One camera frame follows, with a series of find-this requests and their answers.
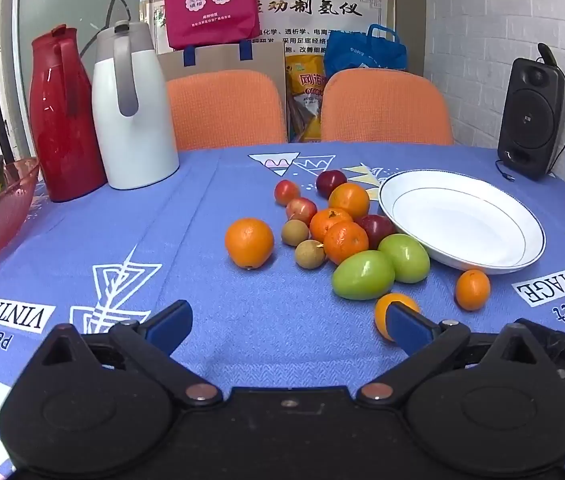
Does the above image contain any blue printed tablecloth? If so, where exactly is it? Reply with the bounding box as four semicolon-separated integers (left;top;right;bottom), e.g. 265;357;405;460
0;141;565;480

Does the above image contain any white thermos jug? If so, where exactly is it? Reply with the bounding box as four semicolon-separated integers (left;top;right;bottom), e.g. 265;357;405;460
91;20;180;191

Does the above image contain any white wall poster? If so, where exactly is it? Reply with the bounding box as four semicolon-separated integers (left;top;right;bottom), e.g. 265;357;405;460
255;0;395;78

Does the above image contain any cardboard box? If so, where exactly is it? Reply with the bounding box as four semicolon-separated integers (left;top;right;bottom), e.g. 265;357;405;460
156;42;287;83

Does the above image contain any yellow food bag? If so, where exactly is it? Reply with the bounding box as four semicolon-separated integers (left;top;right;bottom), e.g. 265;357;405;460
283;54;325;143

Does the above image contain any magenta tote bag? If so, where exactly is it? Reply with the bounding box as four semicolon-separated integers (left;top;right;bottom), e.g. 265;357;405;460
161;0;262;67

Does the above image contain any tangerine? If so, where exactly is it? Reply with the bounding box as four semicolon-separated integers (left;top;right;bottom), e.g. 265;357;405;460
309;207;354;243
323;221;370;266

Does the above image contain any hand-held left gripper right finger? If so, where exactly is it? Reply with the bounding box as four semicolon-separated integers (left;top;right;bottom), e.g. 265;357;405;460
357;302;538;403

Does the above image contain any black speaker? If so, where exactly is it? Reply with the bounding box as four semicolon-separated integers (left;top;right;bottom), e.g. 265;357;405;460
497;42;565;182

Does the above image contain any brown kiwi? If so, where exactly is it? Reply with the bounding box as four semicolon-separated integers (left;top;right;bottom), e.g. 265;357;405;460
281;219;310;247
295;240;326;270

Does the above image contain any dark red plum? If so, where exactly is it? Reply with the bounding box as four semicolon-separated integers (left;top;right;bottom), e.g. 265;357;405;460
355;214;397;251
315;170;348;198

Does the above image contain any small oval orange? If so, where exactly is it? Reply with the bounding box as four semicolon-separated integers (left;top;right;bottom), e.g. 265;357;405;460
374;292;421;343
455;269;491;311

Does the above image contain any white plate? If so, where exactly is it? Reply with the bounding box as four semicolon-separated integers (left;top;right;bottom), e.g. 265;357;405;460
378;169;547;275

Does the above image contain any blue plastic bag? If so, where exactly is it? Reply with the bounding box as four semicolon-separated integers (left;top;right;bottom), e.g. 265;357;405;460
323;23;408;80

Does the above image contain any medium orange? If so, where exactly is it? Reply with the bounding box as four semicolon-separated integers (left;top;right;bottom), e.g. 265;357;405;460
328;182;371;221

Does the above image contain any large orange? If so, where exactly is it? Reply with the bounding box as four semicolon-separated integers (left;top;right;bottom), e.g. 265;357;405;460
225;217;276;270

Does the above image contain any green jujube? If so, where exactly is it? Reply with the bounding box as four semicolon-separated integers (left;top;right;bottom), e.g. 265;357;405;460
331;250;396;301
377;233;431;283

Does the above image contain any red thermos jug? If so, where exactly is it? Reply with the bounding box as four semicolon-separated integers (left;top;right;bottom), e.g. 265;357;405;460
30;24;108;203

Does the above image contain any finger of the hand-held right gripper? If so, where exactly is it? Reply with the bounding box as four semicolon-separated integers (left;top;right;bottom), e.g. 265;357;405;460
516;317;565;378

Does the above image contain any orange mesh chair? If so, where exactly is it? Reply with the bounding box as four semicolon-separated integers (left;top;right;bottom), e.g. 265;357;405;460
320;69;455;147
166;70;289;152

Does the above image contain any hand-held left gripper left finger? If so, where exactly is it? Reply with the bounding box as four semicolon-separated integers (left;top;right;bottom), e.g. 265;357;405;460
37;300;223;408

